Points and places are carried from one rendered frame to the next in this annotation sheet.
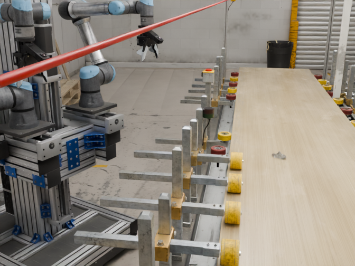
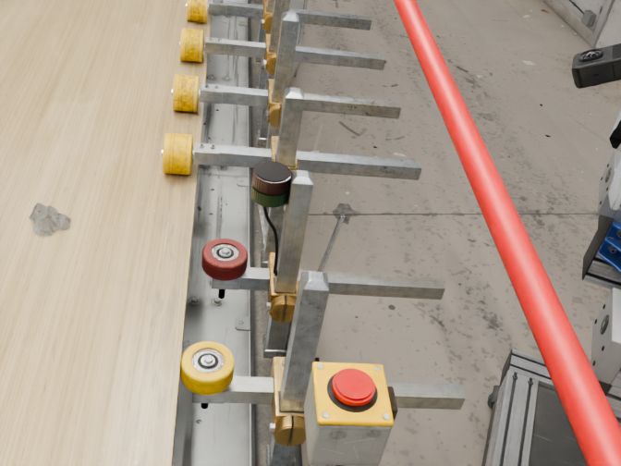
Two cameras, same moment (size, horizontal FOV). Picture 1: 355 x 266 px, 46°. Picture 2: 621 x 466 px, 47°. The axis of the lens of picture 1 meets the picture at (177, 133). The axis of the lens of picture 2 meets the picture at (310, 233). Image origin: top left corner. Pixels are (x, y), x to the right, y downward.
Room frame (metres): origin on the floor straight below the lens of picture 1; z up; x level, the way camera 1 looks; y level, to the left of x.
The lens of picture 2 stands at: (3.06, -0.40, 1.74)
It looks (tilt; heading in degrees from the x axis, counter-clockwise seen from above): 38 degrees down; 160
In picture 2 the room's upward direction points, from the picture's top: 10 degrees clockwise
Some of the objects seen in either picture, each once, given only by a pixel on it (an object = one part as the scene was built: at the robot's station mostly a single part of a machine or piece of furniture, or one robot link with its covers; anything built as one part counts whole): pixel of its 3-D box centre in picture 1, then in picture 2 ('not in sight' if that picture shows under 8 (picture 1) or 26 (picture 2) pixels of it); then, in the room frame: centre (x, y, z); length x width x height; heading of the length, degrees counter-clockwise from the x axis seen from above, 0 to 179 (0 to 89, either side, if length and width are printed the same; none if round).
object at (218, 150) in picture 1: (217, 157); (223, 274); (2.11, -0.22, 0.85); 0.08 x 0.08 x 0.11
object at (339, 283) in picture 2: not in sight; (329, 283); (2.14, -0.02, 0.84); 0.43 x 0.03 x 0.04; 81
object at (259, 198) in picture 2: (208, 114); (270, 190); (2.16, -0.16, 1.08); 0.06 x 0.06 x 0.02
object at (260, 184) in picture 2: (208, 110); (272, 177); (2.16, -0.16, 1.10); 0.06 x 0.06 x 0.02
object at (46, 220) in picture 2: (279, 154); (49, 214); (1.99, -0.52, 0.91); 0.09 x 0.07 x 0.02; 16
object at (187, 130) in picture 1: (186, 178); (277, 115); (1.67, -0.04, 0.93); 0.04 x 0.04 x 0.48; 81
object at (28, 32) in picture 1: (24, 32); not in sight; (1.77, 0.63, 1.54); 0.08 x 0.08 x 0.05
